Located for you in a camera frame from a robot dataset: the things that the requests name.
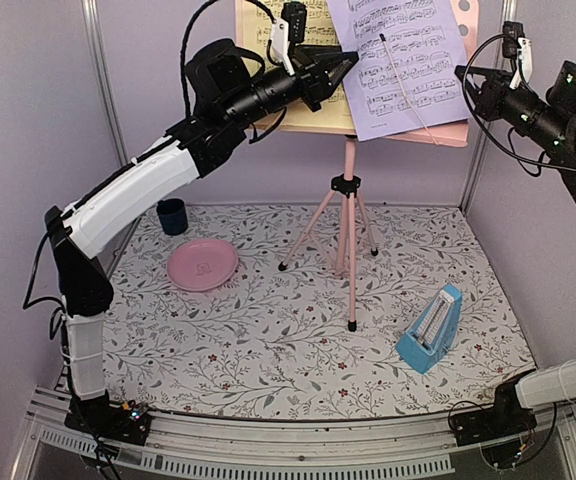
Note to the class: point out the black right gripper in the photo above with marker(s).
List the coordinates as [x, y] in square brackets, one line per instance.
[490, 98]

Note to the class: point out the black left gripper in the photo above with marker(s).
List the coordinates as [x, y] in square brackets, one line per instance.
[315, 71]

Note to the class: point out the yellow sheet music page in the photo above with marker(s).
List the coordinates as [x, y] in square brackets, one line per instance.
[253, 28]

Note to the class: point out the purple sheet music page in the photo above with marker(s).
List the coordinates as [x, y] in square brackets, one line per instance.
[407, 52]

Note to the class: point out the pink music stand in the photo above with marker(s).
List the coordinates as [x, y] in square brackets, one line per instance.
[450, 135]

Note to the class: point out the blue metronome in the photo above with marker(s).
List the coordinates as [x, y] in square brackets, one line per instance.
[430, 337]

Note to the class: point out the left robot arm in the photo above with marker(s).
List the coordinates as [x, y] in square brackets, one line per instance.
[229, 100]

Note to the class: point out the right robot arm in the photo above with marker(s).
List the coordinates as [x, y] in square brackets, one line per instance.
[550, 123]

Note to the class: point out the dark blue cup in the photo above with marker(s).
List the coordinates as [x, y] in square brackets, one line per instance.
[172, 216]

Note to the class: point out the pink round plate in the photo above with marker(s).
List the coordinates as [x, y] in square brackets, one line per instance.
[202, 265]

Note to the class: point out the floral table mat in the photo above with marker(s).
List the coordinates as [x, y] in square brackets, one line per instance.
[304, 344]

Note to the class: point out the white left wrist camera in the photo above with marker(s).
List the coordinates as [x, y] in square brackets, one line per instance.
[286, 32]

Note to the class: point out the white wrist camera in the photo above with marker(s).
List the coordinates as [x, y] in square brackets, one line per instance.
[517, 48]
[286, 32]

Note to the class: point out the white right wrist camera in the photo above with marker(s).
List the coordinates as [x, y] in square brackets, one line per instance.
[517, 48]

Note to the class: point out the right aluminium frame post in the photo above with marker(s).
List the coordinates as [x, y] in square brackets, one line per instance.
[508, 13]

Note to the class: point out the aluminium frame post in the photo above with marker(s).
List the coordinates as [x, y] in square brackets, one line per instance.
[508, 13]
[94, 36]

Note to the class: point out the left aluminium frame post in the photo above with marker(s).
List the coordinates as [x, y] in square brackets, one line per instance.
[94, 36]

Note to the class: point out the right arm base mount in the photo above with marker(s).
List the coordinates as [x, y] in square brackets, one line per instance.
[480, 426]

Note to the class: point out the aluminium front rail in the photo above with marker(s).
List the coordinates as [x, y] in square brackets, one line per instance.
[181, 446]

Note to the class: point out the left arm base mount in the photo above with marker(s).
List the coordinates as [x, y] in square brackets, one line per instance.
[100, 419]

